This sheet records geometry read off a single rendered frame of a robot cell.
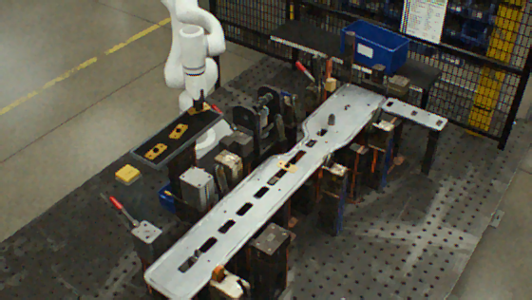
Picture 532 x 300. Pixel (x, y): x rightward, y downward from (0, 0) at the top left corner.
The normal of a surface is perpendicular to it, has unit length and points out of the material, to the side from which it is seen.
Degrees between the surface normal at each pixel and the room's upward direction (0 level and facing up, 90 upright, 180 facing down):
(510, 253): 0
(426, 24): 90
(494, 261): 0
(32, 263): 0
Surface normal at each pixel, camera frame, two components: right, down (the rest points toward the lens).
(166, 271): 0.00, -0.76
